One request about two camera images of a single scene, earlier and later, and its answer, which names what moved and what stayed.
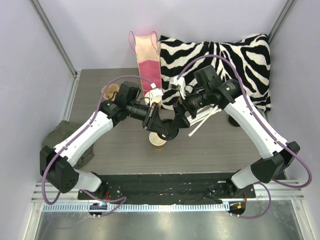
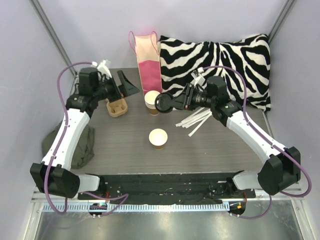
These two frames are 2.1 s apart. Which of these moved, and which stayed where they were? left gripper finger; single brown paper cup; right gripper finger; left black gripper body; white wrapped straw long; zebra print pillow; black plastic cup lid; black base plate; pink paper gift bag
Moved: black plastic cup lid; right gripper finger; left gripper finger; left black gripper body
Stayed: pink paper gift bag; white wrapped straw long; single brown paper cup; zebra print pillow; black base plate
